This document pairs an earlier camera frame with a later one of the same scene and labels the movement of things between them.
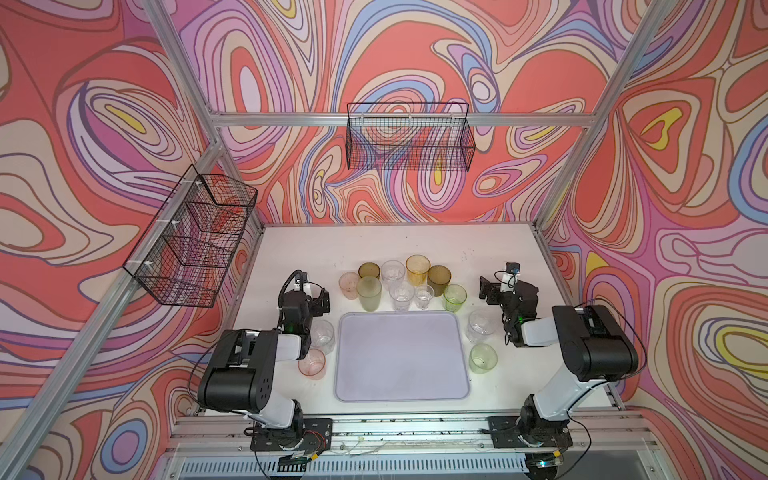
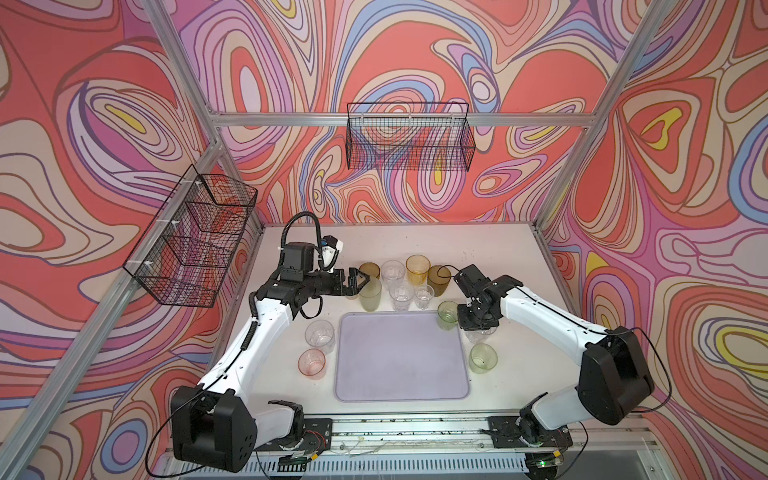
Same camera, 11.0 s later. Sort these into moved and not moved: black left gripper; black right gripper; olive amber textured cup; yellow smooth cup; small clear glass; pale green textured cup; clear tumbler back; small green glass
Moved: small green glass; black left gripper; black right gripper
Not moved: clear tumbler back; yellow smooth cup; small clear glass; olive amber textured cup; pale green textured cup
